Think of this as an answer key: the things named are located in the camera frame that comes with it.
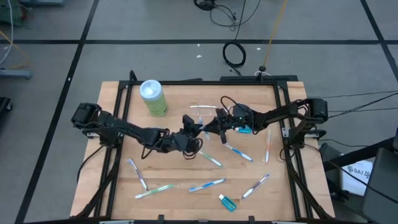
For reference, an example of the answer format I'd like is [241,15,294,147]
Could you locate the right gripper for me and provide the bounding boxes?
[202,108,250,145]

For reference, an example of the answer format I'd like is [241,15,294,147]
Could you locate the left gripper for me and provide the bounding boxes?
[161,114,204,156]

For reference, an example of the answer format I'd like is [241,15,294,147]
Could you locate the green toothbrush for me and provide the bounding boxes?
[198,151,224,168]
[134,183,175,200]

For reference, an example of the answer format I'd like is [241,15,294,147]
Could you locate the blue toothbrush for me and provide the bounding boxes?
[223,142,254,163]
[188,177,227,193]

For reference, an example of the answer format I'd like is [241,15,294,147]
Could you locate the orange toothbrush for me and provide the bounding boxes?
[263,128,272,165]

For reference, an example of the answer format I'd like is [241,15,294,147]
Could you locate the purple toothbrush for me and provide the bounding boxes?
[127,158,149,192]
[241,172,271,200]

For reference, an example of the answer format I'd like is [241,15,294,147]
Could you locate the green disinfecting wipes canister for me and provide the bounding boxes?
[139,79,169,118]

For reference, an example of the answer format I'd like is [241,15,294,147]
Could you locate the black metal bar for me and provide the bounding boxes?
[323,136,397,172]

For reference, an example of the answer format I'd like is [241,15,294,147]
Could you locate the white cardboard box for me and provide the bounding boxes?
[340,159,374,197]

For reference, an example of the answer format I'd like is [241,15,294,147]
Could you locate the grey metal base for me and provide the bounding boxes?
[0,68,33,80]

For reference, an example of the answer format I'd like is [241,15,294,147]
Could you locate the black caster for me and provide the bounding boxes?
[0,96,13,123]

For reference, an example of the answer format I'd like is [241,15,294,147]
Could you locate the green bag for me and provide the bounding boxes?
[0,0,26,27]

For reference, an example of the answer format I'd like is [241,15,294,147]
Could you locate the black metal table frame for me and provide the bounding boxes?
[70,70,336,224]

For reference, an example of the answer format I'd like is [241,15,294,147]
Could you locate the black cable with coil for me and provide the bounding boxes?
[221,0,248,77]

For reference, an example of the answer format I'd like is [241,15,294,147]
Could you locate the yellow hanging cable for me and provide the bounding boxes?
[262,0,289,68]

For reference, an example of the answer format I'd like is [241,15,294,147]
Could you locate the black cable bundle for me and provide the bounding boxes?
[193,0,262,32]

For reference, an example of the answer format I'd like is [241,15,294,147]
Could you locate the white cable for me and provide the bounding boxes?
[0,0,16,67]

